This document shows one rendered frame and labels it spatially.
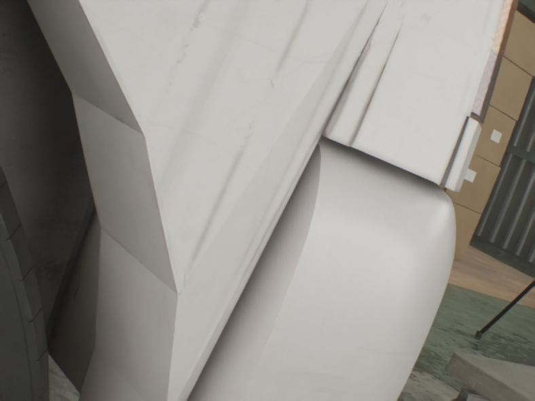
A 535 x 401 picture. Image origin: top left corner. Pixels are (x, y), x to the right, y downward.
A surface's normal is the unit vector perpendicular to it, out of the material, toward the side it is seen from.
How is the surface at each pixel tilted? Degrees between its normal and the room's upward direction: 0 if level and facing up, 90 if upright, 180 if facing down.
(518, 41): 90
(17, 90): 90
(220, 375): 90
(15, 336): 81
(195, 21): 91
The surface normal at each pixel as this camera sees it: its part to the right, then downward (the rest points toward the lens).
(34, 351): 0.79, 0.22
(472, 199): 0.56, 0.32
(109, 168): -0.83, 0.35
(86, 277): -0.75, -0.26
